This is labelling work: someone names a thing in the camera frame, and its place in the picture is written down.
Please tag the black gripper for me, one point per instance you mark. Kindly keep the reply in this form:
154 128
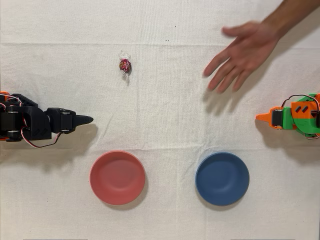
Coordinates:
65 121

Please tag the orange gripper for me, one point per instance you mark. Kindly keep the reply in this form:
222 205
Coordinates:
276 118

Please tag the red candy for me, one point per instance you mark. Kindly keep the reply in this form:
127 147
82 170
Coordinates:
125 65

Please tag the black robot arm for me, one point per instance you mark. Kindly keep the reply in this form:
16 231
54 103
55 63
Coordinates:
15 120

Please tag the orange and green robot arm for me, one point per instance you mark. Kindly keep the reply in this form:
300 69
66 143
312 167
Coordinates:
306 117

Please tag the person's forearm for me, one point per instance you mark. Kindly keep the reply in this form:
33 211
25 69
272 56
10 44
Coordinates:
295 15

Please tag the person's hand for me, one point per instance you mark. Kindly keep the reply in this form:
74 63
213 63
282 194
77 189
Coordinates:
247 47

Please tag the pink bowl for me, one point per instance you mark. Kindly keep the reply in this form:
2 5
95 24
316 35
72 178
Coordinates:
117 177

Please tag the blue bowl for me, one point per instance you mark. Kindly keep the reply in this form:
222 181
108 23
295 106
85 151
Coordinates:
222 178

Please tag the white tablecloth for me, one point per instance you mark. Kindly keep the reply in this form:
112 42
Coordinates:
160 125

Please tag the small orange base piece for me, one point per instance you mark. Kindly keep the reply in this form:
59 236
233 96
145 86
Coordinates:
3 93

